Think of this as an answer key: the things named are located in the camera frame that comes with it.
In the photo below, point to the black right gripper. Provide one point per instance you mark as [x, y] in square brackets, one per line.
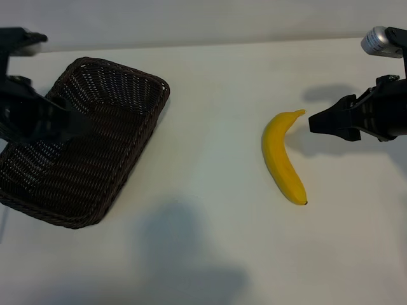
[384, 111]

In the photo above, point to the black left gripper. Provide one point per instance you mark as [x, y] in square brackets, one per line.
[22, 114]

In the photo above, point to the dark brown wicker basket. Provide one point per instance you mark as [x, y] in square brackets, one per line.
[111, 133]

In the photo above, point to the yellow banana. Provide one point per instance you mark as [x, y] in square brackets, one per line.
[280, 149]

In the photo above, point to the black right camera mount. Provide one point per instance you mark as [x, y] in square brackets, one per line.
[405, 66]

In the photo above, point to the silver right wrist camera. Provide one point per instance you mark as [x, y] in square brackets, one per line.
[375, 43]

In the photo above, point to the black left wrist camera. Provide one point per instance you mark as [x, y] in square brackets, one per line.
[19, 36]

